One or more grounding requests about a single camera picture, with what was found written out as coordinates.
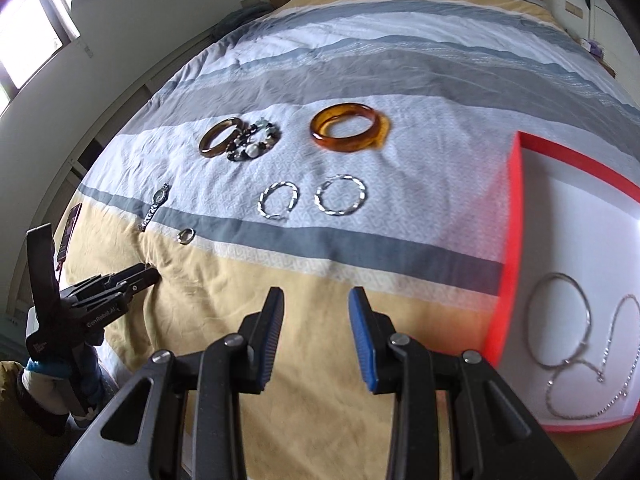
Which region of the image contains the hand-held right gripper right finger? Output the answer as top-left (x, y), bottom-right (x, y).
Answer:
top-left (348, 286), bottom-right (581, 480)

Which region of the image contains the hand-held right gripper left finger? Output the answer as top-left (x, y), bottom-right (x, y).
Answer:
top-left (52, 286), bottom-right (286, 480)

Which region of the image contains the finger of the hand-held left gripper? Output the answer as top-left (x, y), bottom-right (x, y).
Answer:
top-left (101, 263), bottom-right (160, 287)
top-left (117, 275), bottom-right (161, 307)

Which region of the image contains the silver twisted bracelet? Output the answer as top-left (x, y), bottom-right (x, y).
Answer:
top-left (257, 182), bottom-right (301, 221)
top-left (314, 174), bottom-right (367, 217)

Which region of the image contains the black white beaded bracelet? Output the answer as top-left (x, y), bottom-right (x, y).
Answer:
top-left (227, 120), bottom-right (282, 162)

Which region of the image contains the silver neck ring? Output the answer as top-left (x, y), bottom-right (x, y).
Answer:
top-left (524, 272), bottom-right (594, 367)

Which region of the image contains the red jewelry box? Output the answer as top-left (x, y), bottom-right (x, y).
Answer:
top-left (484, 130), bottom-right (640, 434)

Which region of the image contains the person's left forearm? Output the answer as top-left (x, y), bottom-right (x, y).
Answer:
top-left (15, 357), bottom-right (71, 436)

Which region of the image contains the thin brown bangle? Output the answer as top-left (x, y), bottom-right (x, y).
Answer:
top-left (198, 117), bottom-right (246, 157)

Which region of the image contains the wide amber bangle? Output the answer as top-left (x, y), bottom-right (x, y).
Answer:
top-left (309, 102), bottom-right (392, 154)

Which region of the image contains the window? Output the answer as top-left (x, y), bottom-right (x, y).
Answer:
top-left (0, 0), bottom-right (82, 107)

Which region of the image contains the grey blue cloth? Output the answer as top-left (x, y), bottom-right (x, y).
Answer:
top-left (212, 2), bottom-right (274, 41)

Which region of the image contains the striped duvet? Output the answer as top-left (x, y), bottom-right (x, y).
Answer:
top-left (55, 0), bottom-right (640, 480)

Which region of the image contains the white wardrobe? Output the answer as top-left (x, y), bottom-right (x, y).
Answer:
top-left (587, 0), bottom-right (640, 88)

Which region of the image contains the silver chain necklace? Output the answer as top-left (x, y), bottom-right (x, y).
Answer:
top-left (544, 294), bottom-right (640, 419)

